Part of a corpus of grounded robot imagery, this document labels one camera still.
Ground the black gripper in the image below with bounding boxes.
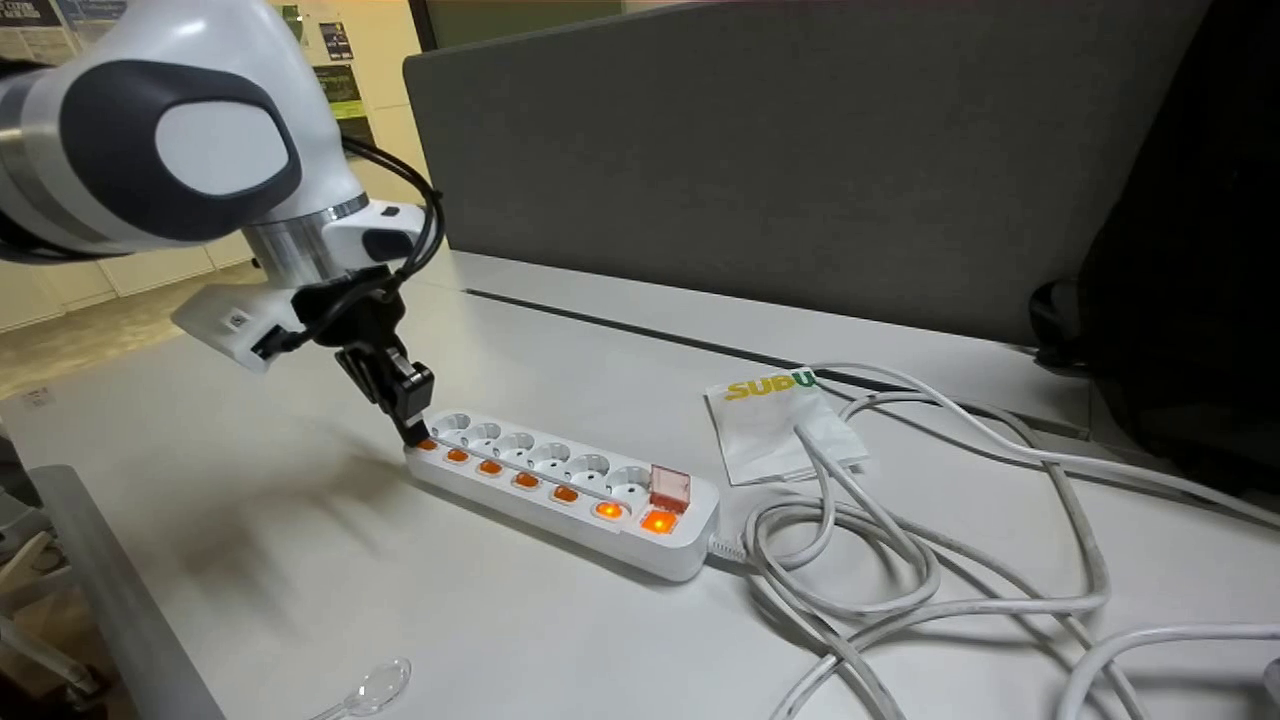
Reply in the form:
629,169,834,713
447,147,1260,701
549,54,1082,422
294,267,438,447

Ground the white multi-socket power strip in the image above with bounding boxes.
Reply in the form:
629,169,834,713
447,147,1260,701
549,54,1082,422
407,409,722,585

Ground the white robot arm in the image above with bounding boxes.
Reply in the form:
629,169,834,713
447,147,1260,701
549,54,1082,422
0,0,446,442

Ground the clear plastic object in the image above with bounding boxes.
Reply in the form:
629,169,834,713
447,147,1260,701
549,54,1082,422
312,660,411,720

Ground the grey desk partition panel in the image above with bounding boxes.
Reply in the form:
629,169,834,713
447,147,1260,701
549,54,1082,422
404,0,1214,339

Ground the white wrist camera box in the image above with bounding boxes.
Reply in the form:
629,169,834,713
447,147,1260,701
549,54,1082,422
171,284,304,372

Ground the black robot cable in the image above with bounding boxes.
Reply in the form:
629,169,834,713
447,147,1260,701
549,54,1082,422
253,132,447,363

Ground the dark green wall poster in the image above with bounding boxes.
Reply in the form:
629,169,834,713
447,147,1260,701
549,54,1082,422
316,62,372,142

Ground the white power strip cable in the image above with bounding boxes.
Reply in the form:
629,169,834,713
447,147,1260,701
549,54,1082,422
711,360,1280,720

